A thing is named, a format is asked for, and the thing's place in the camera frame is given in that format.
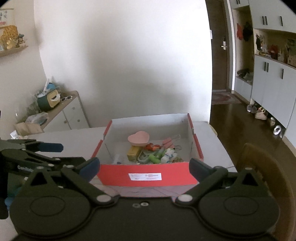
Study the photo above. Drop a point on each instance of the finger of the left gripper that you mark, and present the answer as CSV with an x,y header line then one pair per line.
x,y
50,147

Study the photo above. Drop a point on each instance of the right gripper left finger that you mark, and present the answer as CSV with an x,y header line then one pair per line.
x,y
77,181

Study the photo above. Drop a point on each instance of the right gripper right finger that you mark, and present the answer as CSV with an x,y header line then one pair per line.
x,y
208,179

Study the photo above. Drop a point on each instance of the blue gloved left hand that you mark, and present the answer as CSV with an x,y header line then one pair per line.
x,y
14,187

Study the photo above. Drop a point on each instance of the green lid snack jar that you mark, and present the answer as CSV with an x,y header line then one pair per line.
x,y
177,159

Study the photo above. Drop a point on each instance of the white drawer sideboard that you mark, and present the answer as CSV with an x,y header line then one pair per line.
x,y
68,115

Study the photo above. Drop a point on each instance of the dark green tissue box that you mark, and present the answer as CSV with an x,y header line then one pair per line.
x,y
49,101

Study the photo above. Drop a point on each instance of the pink binder clip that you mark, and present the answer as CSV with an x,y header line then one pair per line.
x,y
170,143

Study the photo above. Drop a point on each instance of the green white pen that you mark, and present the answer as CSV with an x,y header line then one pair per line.
x,y
160,153

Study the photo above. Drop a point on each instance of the white sunglasses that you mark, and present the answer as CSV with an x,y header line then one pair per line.
x,y
66,98

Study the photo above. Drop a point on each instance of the green tube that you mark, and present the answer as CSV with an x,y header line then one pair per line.
x,y
154,159

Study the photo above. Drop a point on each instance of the small yellow box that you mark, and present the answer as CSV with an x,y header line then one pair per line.
x,y
133,153

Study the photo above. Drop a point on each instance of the red white cardboard box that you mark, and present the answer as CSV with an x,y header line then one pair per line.
x,y
117,170

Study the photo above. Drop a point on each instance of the brown wooden chair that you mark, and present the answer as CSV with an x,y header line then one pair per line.
x,y
274,177

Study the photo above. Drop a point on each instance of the pink heart dish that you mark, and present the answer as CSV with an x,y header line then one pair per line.
x,y
140,138

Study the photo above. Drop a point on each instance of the red doormat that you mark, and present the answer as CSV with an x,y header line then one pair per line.
x,y
224,97

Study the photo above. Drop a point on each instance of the white pink sneaker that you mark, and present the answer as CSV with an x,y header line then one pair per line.
x,y
261,114

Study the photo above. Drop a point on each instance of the silver shoe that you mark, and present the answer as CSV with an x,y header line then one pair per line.
x,y
277,130

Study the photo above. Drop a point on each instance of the red hanging cloth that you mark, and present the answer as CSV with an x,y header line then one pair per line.
x,y
239,32

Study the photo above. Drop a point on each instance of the wall shelf with ornaments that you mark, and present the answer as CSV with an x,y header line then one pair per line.
x,y
11,40

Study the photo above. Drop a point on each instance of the white wall cabinet unit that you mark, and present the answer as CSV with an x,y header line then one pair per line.
x,y
265,59

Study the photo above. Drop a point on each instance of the dark door with handle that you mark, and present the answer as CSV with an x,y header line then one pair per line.
x,y
219,39

